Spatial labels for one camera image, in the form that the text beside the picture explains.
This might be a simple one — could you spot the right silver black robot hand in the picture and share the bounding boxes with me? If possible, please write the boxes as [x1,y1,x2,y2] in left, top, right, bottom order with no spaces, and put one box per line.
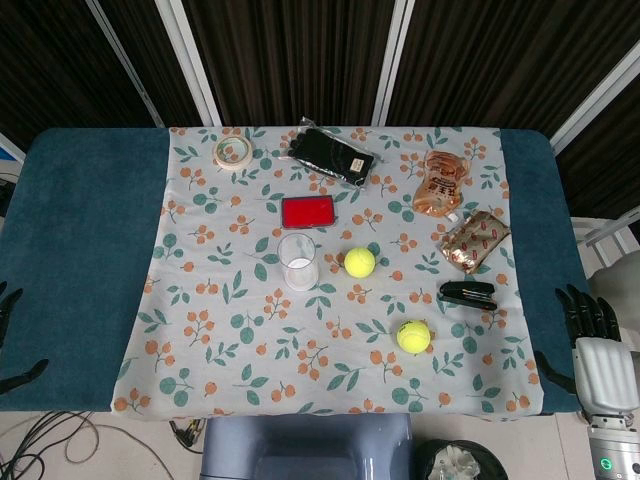
[533,283,640,419]

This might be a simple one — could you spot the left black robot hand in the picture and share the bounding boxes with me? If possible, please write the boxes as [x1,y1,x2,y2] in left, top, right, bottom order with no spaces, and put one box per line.
[0,280,50,396]

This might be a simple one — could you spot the yellow-green tennis ball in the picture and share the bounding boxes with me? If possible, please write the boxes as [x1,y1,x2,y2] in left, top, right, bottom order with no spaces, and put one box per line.
[343,247,377,279]
[396,319,432,354]

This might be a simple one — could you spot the clear plastic cup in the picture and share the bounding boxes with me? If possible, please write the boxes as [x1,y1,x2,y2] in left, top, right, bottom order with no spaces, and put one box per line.
[276,232,320,293]

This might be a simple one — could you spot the white metal rack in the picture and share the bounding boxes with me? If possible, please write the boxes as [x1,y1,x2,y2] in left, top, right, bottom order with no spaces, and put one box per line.
[572,209,640,261]

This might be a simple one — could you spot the teal blue table cover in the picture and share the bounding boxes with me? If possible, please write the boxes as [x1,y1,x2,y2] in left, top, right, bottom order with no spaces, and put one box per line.
[0,127,601,414]

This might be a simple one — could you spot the black stapler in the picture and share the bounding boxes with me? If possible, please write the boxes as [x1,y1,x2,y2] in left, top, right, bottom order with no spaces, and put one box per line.
[437,280,499,312]

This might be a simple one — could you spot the gold foil snack packet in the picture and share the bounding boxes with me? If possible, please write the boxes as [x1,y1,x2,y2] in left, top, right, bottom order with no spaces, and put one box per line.
[439,209,512,275]

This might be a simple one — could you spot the black trash bin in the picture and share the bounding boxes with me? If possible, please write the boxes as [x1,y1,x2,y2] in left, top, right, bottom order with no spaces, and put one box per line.
[413,438,511,480]

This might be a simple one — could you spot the floral printed tablecloth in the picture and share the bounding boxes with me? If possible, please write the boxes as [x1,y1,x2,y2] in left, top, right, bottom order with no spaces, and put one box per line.
[110,125,546,417]

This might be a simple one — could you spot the orange spouted snack pouch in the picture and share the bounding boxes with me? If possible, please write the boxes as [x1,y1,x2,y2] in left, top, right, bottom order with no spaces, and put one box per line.
[412,148,474,221]

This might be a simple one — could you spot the blue-grey robot torso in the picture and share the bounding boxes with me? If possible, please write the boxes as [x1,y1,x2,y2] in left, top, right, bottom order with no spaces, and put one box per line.
[199,413,416,480]

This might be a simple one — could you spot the beige masking tape roll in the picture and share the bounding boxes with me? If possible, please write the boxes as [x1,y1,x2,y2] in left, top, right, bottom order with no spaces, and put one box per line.
[213,135,254,174]

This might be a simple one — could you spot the red ink stamp pad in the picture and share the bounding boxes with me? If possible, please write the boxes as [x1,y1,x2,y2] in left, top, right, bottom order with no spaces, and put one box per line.
[280,195,337,231]

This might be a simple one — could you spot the black gloves in plastic bag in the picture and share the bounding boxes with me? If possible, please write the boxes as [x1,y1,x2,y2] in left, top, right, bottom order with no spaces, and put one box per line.
[285,116,376,191]

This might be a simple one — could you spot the black floor cable bundle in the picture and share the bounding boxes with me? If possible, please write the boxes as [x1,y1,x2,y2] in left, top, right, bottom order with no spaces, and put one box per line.
[0,409,101,480]

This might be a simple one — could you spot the beige floor cable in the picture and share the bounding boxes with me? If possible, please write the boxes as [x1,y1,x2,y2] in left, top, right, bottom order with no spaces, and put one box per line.
[0,414,174,466]

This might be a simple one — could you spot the white partition frame post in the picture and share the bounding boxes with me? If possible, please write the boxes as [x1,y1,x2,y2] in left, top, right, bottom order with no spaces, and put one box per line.
[549,39,640,154]
[154,0,224,126]
[372,0,416,126]
[84,0,166,129]

